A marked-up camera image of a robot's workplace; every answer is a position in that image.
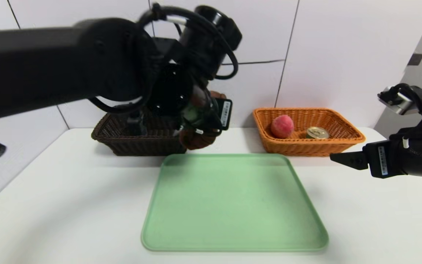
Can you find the light green plastic tray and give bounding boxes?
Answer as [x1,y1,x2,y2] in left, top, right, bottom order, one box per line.
[141,153,329,253]

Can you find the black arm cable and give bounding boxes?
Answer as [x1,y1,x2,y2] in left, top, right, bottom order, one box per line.
[387,83,422,121]
[88,3,239,114]

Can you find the red peach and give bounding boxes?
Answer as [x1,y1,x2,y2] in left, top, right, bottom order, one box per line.
[270,114,295,139]

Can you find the orange wicker basket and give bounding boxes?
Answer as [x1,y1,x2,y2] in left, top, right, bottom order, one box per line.
[253,107,366,158]

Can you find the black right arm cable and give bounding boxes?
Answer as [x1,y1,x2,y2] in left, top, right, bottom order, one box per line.
[387,83,422,121]

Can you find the round tin can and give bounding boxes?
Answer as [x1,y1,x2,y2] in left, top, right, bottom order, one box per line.
[306,126,330,140]

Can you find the dark grey handheld camera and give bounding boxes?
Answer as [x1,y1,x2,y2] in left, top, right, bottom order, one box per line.
[128,112,146,136]

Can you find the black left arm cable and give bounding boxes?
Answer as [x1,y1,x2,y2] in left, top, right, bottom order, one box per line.
[88,3,239,114]

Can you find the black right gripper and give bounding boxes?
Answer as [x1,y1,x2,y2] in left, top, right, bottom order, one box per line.
[329,135,422,180]

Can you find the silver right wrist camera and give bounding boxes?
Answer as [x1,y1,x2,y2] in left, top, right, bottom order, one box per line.
[377,86,418,116]

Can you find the dark brown wicker basket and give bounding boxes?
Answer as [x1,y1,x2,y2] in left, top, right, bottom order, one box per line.
[91,108,189,157]

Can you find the brown towel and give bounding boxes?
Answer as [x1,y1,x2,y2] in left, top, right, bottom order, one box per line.
[179,90,227,150]

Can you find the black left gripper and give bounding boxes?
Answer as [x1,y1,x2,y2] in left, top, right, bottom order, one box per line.
[211,97,233,131]

